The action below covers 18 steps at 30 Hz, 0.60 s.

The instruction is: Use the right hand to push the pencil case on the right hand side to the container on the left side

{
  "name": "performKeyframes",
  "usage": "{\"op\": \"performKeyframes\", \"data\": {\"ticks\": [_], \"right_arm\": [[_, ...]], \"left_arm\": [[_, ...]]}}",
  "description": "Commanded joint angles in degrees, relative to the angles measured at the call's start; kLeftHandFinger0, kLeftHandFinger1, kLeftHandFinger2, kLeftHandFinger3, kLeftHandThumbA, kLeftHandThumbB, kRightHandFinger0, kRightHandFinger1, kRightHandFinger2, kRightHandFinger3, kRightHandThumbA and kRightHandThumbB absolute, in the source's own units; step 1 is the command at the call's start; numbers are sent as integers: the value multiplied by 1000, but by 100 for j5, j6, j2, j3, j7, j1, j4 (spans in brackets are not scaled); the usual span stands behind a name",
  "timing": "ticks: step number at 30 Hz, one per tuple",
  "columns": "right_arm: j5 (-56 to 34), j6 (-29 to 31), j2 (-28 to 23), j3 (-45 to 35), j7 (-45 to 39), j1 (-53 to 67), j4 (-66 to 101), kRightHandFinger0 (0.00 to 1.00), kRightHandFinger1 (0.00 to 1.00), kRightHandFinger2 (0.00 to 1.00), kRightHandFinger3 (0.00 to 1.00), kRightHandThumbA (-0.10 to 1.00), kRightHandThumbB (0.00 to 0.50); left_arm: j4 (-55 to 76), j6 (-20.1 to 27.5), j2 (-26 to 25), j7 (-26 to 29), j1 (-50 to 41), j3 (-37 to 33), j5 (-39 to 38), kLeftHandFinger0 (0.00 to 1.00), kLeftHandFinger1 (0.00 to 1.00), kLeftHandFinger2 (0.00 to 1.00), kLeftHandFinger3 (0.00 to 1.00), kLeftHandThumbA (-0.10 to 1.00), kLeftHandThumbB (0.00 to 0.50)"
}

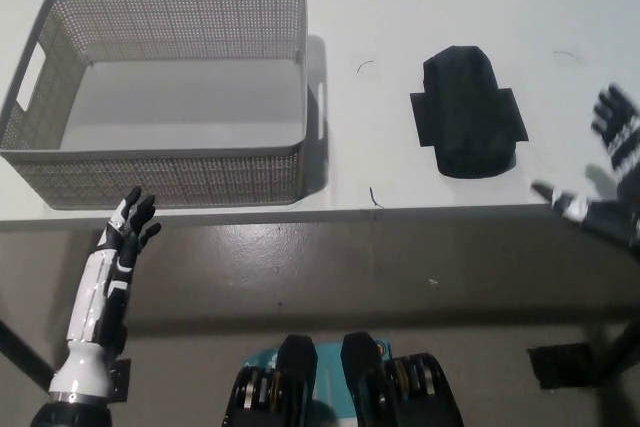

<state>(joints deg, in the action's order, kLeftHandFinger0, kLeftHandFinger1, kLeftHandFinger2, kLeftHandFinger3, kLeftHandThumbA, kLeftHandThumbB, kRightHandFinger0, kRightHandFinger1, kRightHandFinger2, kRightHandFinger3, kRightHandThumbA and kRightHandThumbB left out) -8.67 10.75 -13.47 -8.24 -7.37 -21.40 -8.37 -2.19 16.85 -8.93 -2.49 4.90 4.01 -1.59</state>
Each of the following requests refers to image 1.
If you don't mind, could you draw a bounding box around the black teal robot body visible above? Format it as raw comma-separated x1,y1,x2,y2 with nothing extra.
222,330,469,427

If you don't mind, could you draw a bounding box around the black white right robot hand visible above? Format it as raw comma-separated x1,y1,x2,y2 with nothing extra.
530,82,640,254

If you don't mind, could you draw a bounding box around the black fabric pencil case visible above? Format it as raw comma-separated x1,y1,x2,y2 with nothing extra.
422,44,518,179

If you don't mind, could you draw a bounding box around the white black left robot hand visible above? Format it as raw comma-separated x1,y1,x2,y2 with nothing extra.
48,185,163,397

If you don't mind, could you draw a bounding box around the black table leg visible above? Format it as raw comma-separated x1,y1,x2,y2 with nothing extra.
594,315,640,391
0,319,54,389

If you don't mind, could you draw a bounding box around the grey perforated storage basket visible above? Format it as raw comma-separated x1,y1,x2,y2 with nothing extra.
0,0,329,212

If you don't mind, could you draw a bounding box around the large black floor tape patch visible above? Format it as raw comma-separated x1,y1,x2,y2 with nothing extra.
527,342,597,390

